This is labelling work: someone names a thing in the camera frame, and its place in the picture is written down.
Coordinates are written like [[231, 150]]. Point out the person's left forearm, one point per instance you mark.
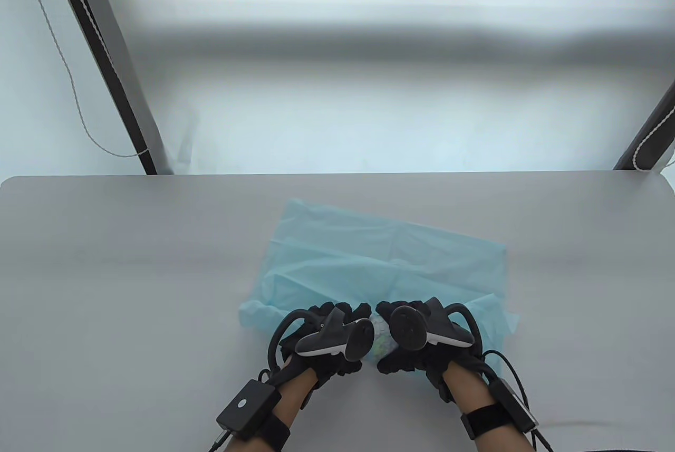
[[292, 399]]

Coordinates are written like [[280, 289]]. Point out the person's right hand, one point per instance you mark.
[[411, 362]]

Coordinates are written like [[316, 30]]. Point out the colourful floral cylinder can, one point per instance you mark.
[[381, 344]]

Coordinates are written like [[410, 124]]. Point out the person's left hand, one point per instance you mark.
[[327, 367]]

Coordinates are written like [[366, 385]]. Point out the black wrist sensor box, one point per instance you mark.
[[514, 404], [245, 407]]

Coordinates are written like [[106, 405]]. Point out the person's right forearm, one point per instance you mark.
[[466, 388]]

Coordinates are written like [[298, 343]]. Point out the black and white controller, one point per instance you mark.
[[337, 338], [406, 328]]

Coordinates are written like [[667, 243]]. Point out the dark metal frame pole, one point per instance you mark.
[[651, 135], [105, 51]]

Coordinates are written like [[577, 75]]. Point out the light blue gift wrapping paper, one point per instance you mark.
[[369, 251]]

